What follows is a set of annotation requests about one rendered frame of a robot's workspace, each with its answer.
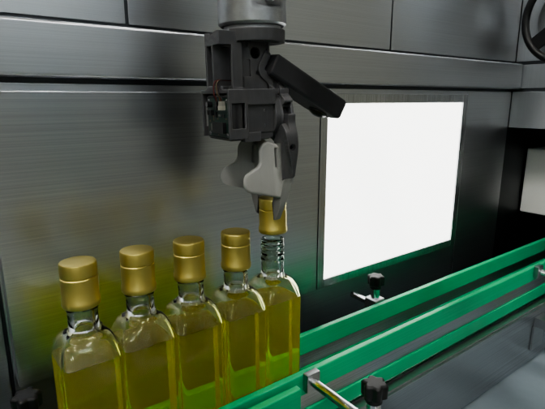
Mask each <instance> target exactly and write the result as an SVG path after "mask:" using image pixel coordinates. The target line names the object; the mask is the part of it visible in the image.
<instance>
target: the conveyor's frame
mask: <svg viewBox="0 0 545 409"><path fill-rule="evenodd" d="M542 313H545V296H544V297H542V298H541V299H538V300H536V301H535V302H533V303H532V304H530V305H528V306H526V307H524V308H523V309H521V310H519V311H517V312H515V313H514V314H512V315H510V316H508V317H506V318H504V319H503V320H502V321H499V322H497V323H495V324H494V325H492V326H490V327H488V328H487V329H485V330H483V331H482V332H480V333H478V334H476V335H475V336H473V337H471V338H468V339H467V340H465V341H464V342H462V343H460V344H458V345H456V346H455V347H453V348H451V349H449V350H447V351H446V352H444V353H442V354H441V355H438V356H436V357H435V358H434V359H431V360H429V361H427V362H426V363H425V364H422V365H421V366H419V367H417V368H415V369H414V370H412V371H410V372H408V373H407V374H405V375H403V376H401V377H399V378H397V379H396V380H394V381H392V382H390V383H388V384H387V385H388V399H386V400H383V403H382V404H381V409H462V408H463V407H464V406H466V405H467V404H468V403H470V402H472V401H473V400H474V399H476V398H477V397H478V396H479V395H481V394H483V393H484V392H485V391H487V390H489V389H490V388H491V387H492V386H494V385H495V384H497V383H498V382H499V381H501V380H503V379H504V378H505V377H507V376H508V375H509V374H510V373H512V372H514V371H515V370H516V369H518V368H520V367H521V366H522V365H523V364H525V363H526V362H528V361H529V360H530V359H532V358H534V357H535V356H536V355H537V354H539V353H540V352H541V351H543V350H545V330H543V338H542V344H540V345H539V346H537V347H536V348H535V349H533V350H532V351H530V340H531V334H532V328H533V326H534V319H535V317H537V316H538V315H540V314H542ZM366 404H367V403H366V401H365V400H364V398H361V399H359V400H358V401H357V402H355V403H353V405H355V406H356V407H357V408H358V409H366Z"/></svg>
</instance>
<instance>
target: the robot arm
mask: <svg viewBox="0 0 545 409"><path fill-rule="evenodd" d="M217 14H218V26H219V27H220V28H221V29H224V30H216V31H215V32H213V33H205V34H204V48H205V64H206V80H207V90H201V101H202V115H203V130H204V136H210V138H213V139H219V140H228V141H240V140H241V142H240V143H239V145H238V156H237V159H236V160H235V161H234V162H233V163H231V164H230V165H228V166H227V167H225V168H224V169H223V170H222V172H221V181H222V182H223V183H224V184H225V185H229V186H234V187H243V188H245V190H246V191H247V192H248V193H251V195H252V199H253V203H254V206H255V211H256V212H257V213H259V197H260V196H271V197H273V200H272V212H273V220H278V219H280V218H281V215H282V212H283V210H284V207H285V203H286V201H287V199H288V196H289V194H290V190H291V187H292V183H293V177H294V176H295V171H296V165H297V160H298V131H297V127H296V122H295V113H294V107H293V101H295V102H297V103H298V104H299V105H301V106H303V107H304V108H306V109H307V110H309V111H310V112H311V113H312V114H313V115H315V116H316V117H319V118H340V117H341V114H342V112H343V110H344V108H345V104H346V102H345V100H344V99H342V98H341V97H339V96H338V95H337V94H336V93H334V92H333V91H332V90H331V89H329V88H326V87H325V86H323V85H322V84H321V83H320V82H318V81H317V80H315V79H314V78H312V77H311V76H309V75H308V74H307V73H306V72H304V71H302V70H301V69H299V68H298V67H296V66H295V65H294V64H293V63H291V62H290V61H288V60H287V59H285V58H284V57H282V56H281V55H280V54H270V53H269V46H270V45H281V44H284V43H285V30H284V29H282V28H284V27H285V26H286V0H217ZM206 107H207V108H208V110H207V115H208V126H207V119H206ZM269 138H271V139H272V140H273V141H274V143H273V142H270V141H265V140H264V139H269Z"/></svg>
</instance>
